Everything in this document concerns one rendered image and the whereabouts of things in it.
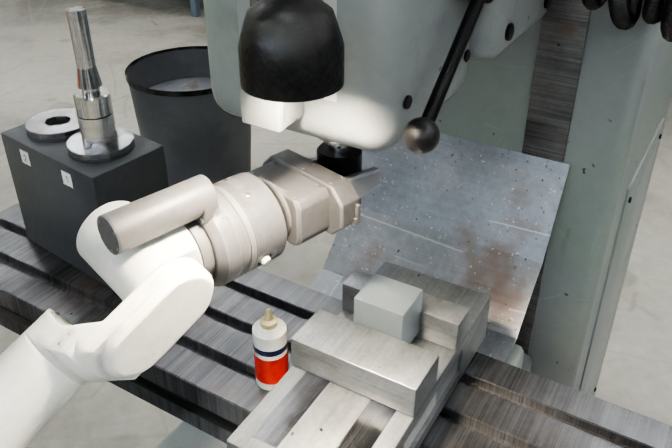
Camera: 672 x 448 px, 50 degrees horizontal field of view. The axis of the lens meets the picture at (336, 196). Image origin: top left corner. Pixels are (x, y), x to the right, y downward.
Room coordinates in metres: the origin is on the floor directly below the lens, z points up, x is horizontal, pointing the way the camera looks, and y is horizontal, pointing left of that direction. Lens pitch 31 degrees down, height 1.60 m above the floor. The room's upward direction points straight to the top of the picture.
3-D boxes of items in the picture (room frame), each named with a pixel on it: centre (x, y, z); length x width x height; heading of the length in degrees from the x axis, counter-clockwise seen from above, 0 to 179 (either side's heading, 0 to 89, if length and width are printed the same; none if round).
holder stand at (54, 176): (0.92, 0.36, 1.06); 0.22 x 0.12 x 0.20; 52
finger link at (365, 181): (0.63, -0.02, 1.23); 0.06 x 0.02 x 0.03; 134
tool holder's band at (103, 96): (0.89, 0.32, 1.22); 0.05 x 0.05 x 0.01
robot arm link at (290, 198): (0.59, 0.06, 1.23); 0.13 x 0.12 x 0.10; 44
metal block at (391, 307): (0.62, -0.06, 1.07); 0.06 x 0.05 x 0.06; 60
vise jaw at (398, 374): (0.58, -0.03, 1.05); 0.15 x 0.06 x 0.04; 60
